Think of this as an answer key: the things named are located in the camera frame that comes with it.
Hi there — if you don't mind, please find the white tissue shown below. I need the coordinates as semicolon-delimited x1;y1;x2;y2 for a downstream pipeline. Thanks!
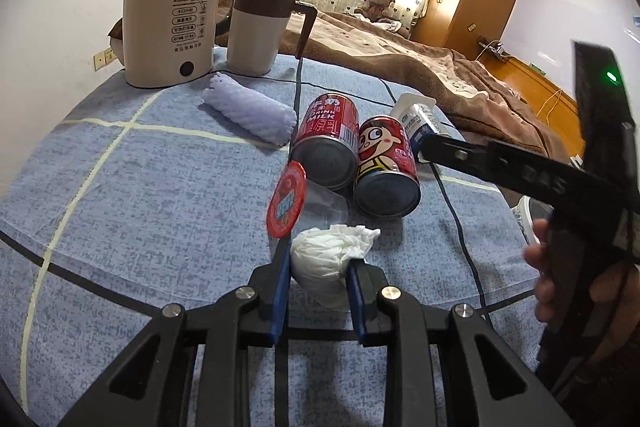
291;225;381;311

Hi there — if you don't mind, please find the clear cup with red lid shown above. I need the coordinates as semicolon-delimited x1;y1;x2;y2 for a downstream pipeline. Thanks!
266;160;348;239

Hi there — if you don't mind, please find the purple foam net sleeve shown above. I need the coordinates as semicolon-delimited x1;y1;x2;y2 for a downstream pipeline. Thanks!
202;72;297;146

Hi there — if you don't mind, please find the person's right hand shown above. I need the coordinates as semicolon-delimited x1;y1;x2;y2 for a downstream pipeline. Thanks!
523;217;640;368

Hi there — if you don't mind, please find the wooden bed headboard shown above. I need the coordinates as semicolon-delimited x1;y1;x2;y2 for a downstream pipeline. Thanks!
480;53;585;156

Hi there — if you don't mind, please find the brown bed blanket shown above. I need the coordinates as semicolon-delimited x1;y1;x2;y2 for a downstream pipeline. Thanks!
214;8;572;163

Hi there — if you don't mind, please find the red milk can cartoon face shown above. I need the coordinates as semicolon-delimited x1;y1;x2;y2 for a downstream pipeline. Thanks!
354;115;421;219

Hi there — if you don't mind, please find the white yogurt bottle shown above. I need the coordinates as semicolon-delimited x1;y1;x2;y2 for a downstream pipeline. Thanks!
390;93;450;164

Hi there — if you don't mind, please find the red milk can plain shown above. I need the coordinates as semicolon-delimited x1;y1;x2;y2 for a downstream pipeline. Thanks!
291;92;359;191

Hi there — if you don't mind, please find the brown teddy bear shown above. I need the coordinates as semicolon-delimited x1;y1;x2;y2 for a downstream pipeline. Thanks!
352;0;410;39

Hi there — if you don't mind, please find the cream electric kettle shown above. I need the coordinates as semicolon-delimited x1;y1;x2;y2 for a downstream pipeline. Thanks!
122;0;231;89

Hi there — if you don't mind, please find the cream brown lidded mug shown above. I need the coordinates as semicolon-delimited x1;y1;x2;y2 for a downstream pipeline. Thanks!
227;0;318;76

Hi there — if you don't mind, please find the black kettle power cable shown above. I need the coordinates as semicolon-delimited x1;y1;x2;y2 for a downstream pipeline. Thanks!
214;56;494;323

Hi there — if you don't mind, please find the wall power socket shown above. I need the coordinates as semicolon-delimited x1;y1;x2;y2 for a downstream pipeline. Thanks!
92;48;117;72

